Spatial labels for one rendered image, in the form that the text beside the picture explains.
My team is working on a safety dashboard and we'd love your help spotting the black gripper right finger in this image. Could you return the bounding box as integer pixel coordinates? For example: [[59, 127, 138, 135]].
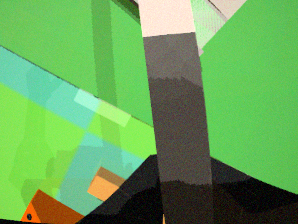
[[210, 157, 298, 224]]

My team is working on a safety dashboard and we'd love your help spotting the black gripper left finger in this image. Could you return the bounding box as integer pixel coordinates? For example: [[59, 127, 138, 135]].
[[76, 155, 164, 224]]

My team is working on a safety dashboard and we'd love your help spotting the green putting mat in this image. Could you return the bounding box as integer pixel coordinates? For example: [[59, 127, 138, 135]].
[[0, 0, 298, 194]]

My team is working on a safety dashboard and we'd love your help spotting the orange mallet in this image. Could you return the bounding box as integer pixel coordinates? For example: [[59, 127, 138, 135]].
[[86, 165, 125, 201]]

